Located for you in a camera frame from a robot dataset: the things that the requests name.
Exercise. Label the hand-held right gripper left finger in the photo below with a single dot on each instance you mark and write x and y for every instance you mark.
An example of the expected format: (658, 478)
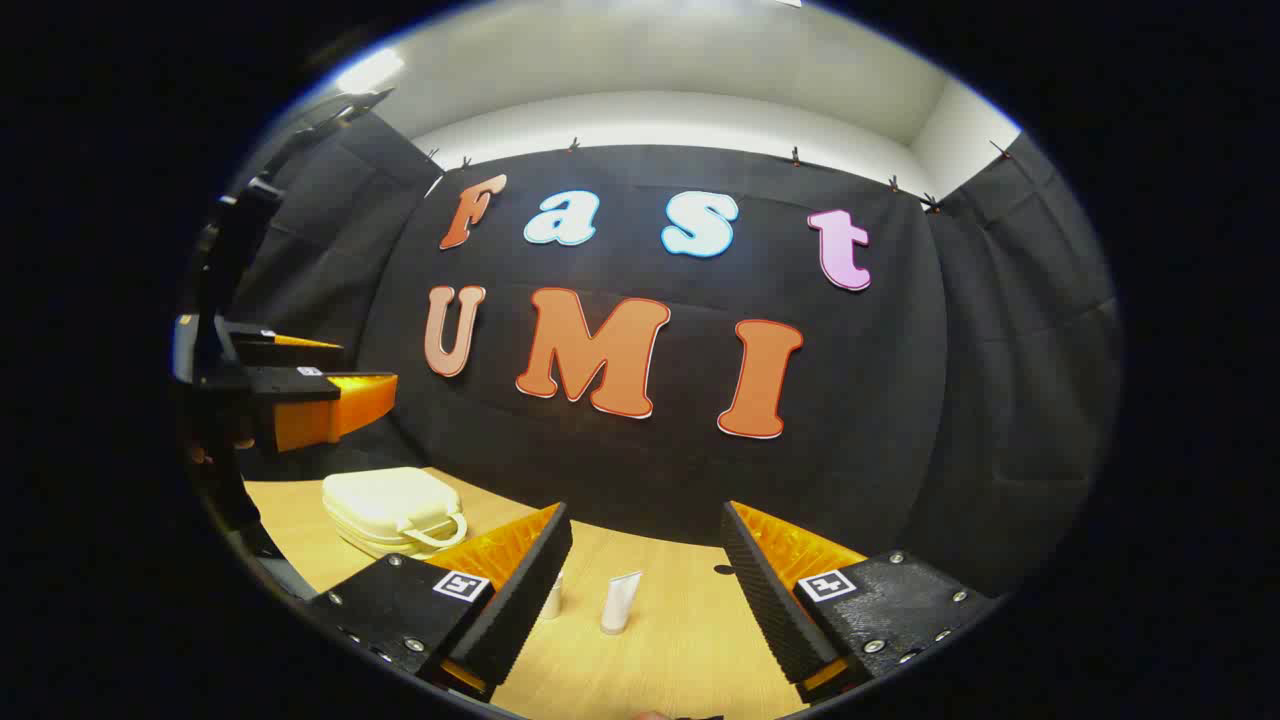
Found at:
(525, 590)

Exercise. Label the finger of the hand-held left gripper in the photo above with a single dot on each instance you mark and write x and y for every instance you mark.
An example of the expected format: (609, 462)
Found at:
(280, 355)
(320, 405)

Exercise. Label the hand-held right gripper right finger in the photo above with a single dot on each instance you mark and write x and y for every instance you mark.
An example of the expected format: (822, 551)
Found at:
(765, 590)

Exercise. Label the white pump bottle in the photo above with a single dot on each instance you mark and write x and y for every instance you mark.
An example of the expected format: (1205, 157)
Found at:
(553, 598)

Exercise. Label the white squeeze tube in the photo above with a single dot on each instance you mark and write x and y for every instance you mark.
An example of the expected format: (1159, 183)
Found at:
(620, 600)

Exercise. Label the black backdrop cloth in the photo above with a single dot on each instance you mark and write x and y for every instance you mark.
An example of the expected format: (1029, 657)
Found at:
(880, 400)

